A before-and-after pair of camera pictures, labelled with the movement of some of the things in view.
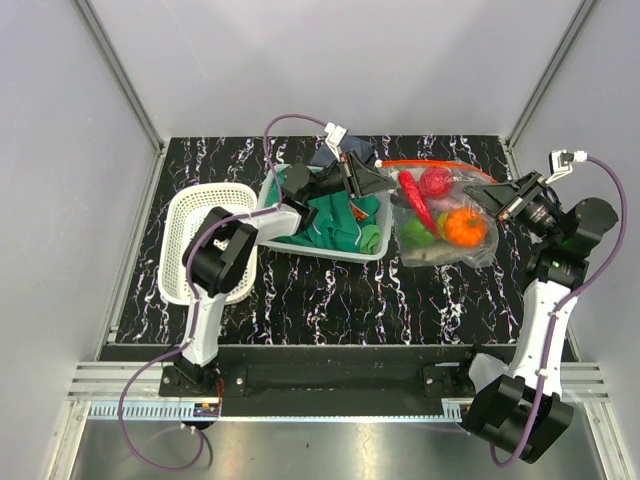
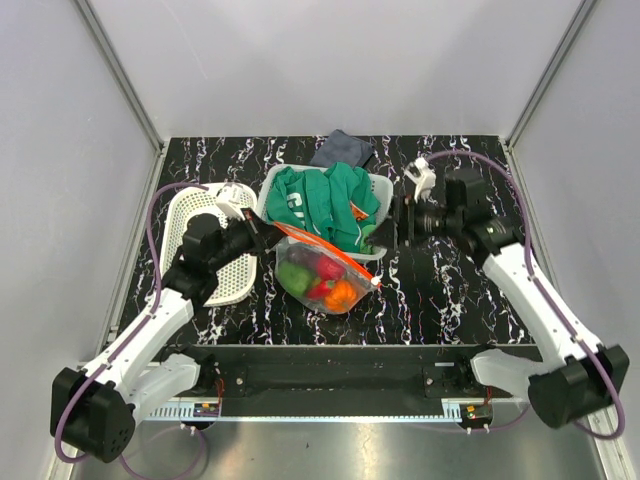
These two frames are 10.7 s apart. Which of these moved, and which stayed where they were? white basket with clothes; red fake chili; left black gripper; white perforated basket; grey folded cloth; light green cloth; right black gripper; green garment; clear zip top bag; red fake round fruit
Moved: red fake chili; red fake round fruit; left black gripper; right black gripper; clear zip top bag
Stayed: light green cloth; white basket with clothes; green garment; white perforated basket; grey folded cloth
